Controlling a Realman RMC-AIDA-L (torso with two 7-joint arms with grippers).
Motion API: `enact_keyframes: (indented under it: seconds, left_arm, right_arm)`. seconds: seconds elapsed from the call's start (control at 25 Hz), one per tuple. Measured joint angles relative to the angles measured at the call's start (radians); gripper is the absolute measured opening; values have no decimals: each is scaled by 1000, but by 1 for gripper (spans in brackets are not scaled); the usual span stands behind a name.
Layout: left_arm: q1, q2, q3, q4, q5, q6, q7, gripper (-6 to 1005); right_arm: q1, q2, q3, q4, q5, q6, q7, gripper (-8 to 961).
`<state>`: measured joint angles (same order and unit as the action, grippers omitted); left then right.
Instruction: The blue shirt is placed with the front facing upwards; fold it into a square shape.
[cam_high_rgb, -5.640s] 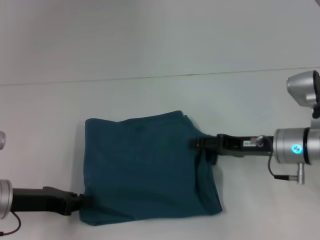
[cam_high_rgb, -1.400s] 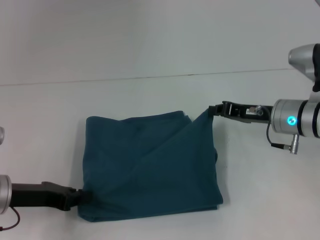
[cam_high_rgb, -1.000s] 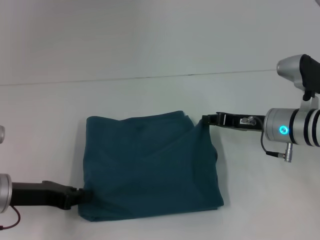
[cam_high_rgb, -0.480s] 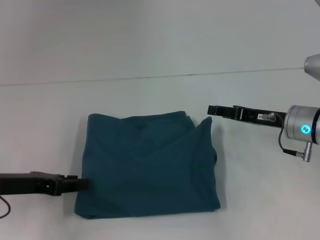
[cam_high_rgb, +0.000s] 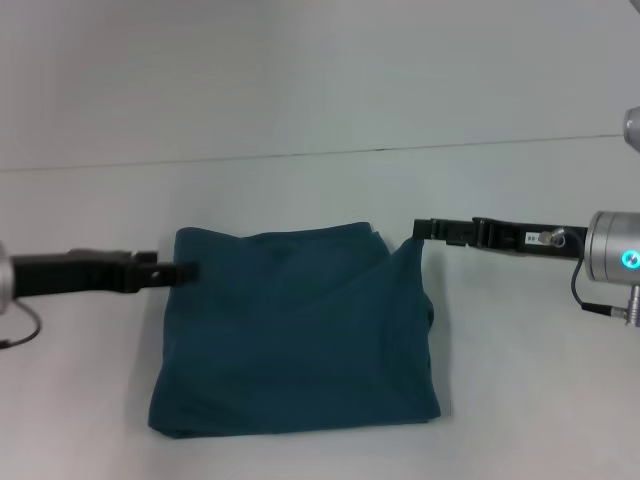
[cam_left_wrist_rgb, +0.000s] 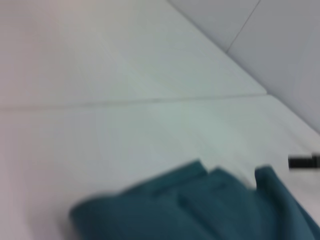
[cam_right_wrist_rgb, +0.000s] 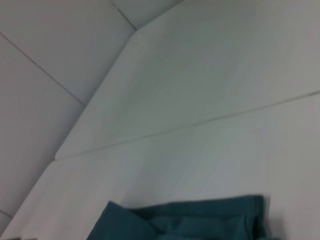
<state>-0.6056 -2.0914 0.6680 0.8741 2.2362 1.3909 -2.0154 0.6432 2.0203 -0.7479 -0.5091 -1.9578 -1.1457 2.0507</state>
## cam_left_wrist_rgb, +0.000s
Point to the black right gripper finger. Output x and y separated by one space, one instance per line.
302 159
302 165

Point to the teal t-shirt with FREE print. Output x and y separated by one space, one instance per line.
200 212

